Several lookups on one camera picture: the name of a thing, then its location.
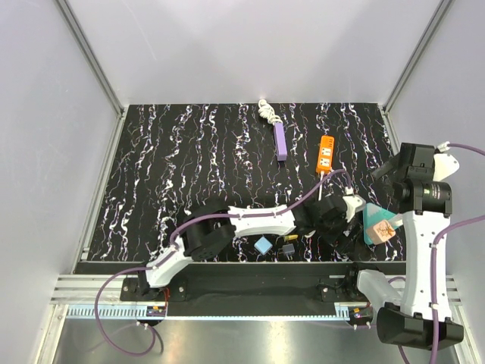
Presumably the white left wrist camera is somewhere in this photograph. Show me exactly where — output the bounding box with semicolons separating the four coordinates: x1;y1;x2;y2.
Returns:
343;195;367;222

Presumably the orange power strip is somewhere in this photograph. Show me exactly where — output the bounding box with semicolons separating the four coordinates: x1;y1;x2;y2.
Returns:
316;135;335;174

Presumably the pink cube plug adapter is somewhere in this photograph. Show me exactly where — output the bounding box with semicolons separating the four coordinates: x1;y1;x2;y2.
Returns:
367;220;396;245

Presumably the grey cube plug adapter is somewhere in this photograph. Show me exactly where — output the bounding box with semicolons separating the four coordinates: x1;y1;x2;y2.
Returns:
280;243;296;259

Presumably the teal triangular power strip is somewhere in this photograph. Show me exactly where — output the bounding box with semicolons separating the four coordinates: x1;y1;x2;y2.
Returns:
363;202;395;246

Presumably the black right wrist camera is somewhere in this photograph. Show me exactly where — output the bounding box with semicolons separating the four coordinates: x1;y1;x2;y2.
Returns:
393;179;452;218

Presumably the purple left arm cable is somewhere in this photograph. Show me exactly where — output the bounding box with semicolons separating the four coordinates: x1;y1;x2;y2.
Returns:
93;168;354;356

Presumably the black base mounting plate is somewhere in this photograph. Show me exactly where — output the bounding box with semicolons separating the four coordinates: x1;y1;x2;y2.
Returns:
74;260;440;319

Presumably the yellow cube plug adapter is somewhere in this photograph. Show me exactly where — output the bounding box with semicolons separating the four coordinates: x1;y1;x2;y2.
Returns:
283;234;299;241

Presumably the purple power strip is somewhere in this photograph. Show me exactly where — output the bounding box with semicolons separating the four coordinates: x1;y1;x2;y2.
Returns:
274;122;287;162

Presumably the aluminium frame post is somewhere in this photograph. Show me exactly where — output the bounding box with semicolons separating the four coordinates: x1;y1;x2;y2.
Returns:
382;0;455;114
54;0;124;118

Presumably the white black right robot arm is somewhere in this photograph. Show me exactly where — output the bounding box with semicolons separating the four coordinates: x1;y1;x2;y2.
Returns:
344;143;465;350

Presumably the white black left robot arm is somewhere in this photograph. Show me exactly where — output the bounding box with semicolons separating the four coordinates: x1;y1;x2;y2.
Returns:
136;194;365;300

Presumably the white coiled cable of purple strip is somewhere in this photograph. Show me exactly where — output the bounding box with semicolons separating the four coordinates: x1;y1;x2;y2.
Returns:
257;99;283;126

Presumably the white cable duct strip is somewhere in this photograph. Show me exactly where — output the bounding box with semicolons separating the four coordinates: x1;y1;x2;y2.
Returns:
67;302;366;322

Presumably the aluminium frame post left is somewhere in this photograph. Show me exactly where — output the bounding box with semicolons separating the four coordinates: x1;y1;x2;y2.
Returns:
54;0;124;118

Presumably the aluminium frame post right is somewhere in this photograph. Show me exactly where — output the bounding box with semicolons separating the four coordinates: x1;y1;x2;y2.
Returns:
382;0;455;114

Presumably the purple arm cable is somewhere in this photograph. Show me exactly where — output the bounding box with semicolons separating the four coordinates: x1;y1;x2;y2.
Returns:
371;142;485;364
93;168;354;356

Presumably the blue cube plug adapter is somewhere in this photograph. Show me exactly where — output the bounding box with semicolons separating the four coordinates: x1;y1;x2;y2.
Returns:
254;237;273;255

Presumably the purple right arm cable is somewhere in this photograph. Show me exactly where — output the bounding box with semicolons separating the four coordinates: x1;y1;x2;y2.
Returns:
371;142;485;364

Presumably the aluminium front rail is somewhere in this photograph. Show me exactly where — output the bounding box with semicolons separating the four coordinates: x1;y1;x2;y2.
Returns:
50;275;463;306

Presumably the white plug on teal strip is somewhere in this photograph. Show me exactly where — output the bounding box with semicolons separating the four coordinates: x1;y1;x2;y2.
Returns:
388;214;403;230

